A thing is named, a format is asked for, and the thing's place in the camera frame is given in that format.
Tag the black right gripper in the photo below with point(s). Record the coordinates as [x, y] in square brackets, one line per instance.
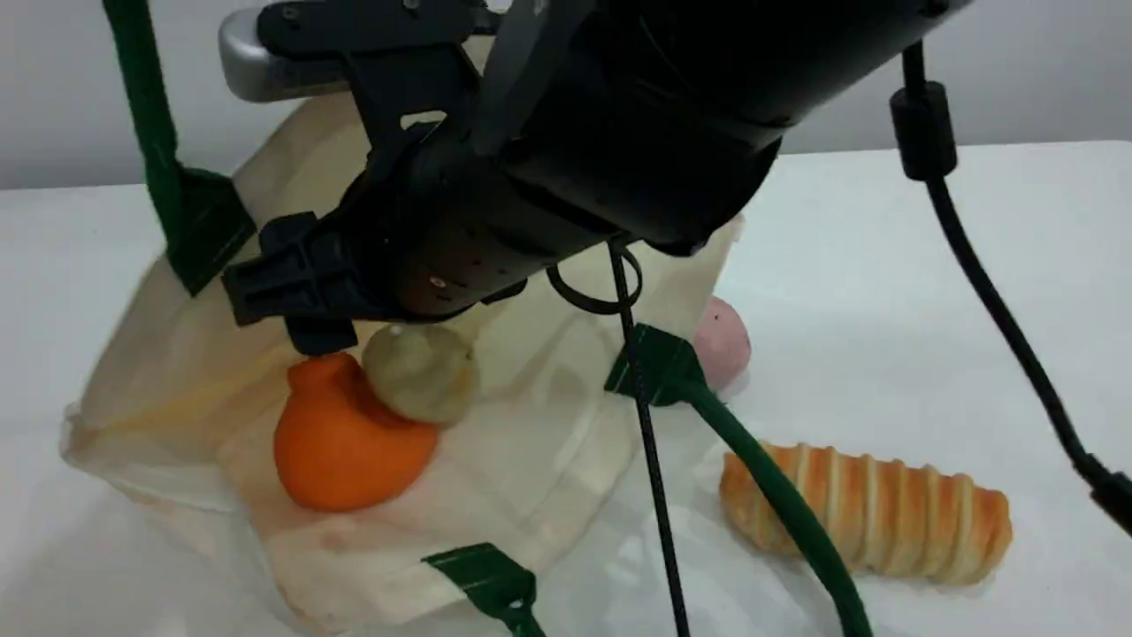
[442, 239]

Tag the beige egg yolk pastry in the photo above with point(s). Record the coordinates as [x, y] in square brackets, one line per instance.
[423, 376]

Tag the orange toy fruit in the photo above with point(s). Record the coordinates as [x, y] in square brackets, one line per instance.
[345, 451]

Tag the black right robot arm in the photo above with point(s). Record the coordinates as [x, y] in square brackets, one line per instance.
[707, 97]

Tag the pink peach bun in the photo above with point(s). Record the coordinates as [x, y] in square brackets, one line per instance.
[725, 345]

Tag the striped long bread roll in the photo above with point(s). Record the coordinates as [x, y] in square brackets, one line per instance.
[902, 518]

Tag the silver wrist camera black mount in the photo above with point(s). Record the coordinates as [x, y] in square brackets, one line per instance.
[354, 44]

